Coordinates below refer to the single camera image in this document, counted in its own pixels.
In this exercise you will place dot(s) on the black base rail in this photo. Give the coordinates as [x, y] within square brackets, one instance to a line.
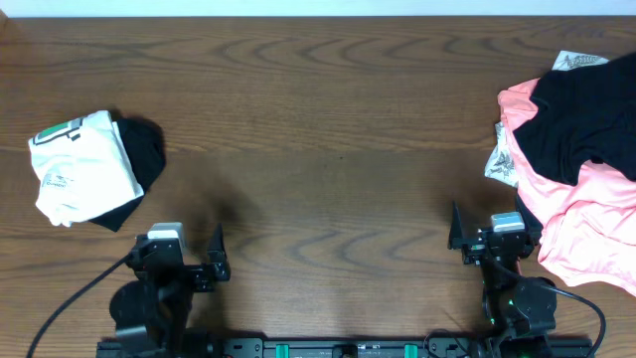
[435, 346]

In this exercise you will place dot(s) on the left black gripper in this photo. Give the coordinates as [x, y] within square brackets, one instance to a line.
[203, 280]

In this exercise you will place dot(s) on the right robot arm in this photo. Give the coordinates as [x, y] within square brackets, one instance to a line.
[520, 309]

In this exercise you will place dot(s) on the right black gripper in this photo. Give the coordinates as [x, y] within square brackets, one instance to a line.
[475, 248]

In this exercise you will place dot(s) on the white leaf-print garment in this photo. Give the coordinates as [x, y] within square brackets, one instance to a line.
[500, 165]

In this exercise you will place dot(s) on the white t-shirt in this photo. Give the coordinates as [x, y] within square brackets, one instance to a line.
[83, 168]

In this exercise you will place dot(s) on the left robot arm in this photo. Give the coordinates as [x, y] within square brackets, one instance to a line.
[151, 312]

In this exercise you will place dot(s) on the black t-shirt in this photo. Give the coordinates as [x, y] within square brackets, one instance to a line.
[585, 114]

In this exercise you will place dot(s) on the folded black garment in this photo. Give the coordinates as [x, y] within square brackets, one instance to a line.
[144, 144]

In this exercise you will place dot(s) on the coral pink garment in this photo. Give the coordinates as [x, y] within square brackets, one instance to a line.
[588, 230]

